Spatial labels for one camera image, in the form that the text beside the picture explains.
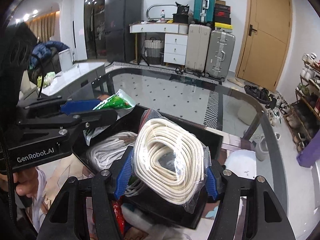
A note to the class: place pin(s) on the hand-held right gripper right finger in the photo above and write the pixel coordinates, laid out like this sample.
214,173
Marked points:
212,185

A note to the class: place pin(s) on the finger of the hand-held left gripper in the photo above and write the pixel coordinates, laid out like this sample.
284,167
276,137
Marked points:
80,105
100,118

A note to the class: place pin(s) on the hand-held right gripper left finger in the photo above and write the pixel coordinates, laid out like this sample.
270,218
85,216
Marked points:
123,177

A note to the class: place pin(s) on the green packet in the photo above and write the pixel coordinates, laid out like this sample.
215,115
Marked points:
117,102

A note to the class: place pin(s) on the black cardboard box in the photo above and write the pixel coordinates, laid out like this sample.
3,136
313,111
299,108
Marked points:
172,217

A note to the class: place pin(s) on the person's left hand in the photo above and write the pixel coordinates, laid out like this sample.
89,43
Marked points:
25,181

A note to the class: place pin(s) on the printed desk mat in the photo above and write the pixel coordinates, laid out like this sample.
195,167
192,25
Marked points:
62,165

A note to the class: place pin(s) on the white marble counter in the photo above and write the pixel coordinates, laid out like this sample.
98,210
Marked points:
77,75

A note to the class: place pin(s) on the red snack packet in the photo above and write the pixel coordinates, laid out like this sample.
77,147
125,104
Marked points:
117,215

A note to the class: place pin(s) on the white green plastic bag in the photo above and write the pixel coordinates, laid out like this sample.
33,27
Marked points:
47,78

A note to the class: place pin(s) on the white cotton wad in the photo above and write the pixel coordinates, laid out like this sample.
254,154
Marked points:
137,217

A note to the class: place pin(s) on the white small appliance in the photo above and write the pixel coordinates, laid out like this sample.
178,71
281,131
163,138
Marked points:
65,60

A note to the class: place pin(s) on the beige seat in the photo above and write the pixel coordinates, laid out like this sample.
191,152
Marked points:
26,87

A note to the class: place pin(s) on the white sneaker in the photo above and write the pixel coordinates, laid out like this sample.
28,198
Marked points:
261,146

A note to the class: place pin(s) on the blue down jacket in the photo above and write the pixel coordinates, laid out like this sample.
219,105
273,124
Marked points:
47,51

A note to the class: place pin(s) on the black tripod stand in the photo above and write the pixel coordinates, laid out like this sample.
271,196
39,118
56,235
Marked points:
143,57

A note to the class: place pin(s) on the dark glass cabinet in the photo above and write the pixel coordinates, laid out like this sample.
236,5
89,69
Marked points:
92,30

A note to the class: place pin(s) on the black white patterned rug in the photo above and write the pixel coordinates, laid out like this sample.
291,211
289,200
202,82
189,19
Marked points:
212,105

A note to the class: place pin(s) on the dark grey fridge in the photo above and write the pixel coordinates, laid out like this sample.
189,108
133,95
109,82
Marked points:
120,30

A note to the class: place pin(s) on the woven basket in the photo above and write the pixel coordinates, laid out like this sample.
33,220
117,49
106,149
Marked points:
153,51

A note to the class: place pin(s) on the beige curtain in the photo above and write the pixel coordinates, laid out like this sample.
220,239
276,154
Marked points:
42,27

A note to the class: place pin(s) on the purple bag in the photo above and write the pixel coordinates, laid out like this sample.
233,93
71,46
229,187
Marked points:
310,155

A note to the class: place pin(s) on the pile of loose shoes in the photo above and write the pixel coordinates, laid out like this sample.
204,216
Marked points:
257,92

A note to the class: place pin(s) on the white drawer unit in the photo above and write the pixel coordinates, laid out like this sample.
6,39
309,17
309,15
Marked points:
175,48

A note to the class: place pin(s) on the white vanity desk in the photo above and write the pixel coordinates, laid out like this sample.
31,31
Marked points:
155,28

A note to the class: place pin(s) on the water bottle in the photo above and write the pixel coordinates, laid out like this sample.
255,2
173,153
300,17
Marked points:
162,16

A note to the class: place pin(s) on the beige suitcase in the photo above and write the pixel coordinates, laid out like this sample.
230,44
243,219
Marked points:
197,47

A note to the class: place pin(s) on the wooden shoe rack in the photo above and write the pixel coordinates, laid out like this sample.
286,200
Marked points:
298,97

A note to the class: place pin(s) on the silver suitcase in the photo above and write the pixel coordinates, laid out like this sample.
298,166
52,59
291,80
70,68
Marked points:
220,55

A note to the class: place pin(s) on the black bag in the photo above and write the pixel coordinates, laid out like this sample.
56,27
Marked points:
181,15

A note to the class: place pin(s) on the shoe rack with shoes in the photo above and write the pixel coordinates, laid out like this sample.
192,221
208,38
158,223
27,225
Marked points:
310,80

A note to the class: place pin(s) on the teal suitcase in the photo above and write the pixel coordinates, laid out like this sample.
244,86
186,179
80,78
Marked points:
200,7

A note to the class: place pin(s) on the wooden door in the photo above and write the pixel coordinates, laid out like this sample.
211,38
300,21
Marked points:
267,42

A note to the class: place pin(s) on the plain black shoe box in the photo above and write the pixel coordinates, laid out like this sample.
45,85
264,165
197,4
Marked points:
222,20
222,7

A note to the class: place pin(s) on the black red logo shoe box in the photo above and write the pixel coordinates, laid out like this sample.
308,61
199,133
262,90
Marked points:
222,13

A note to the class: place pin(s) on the brown shoe box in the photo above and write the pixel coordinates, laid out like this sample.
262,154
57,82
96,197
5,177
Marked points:
220,2

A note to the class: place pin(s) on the oval chrome mirror frame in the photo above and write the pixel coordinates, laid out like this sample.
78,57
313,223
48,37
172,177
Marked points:
150,8

